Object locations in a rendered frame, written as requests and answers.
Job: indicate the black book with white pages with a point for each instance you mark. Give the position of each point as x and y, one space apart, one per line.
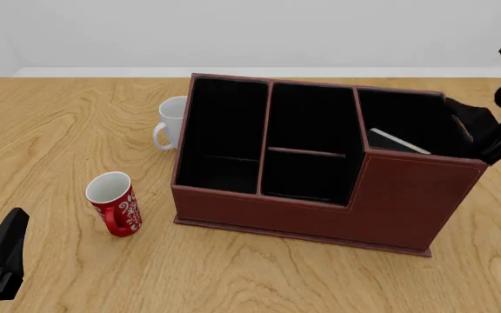
385 143

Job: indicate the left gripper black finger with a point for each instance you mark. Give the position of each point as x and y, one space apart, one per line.
9 241

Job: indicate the red-brown desk caddy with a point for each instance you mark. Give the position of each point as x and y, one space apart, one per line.
407 202

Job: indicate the red mug with white pattern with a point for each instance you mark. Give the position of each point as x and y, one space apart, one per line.
122 208

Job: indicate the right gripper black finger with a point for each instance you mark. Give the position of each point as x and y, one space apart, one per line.
476 120

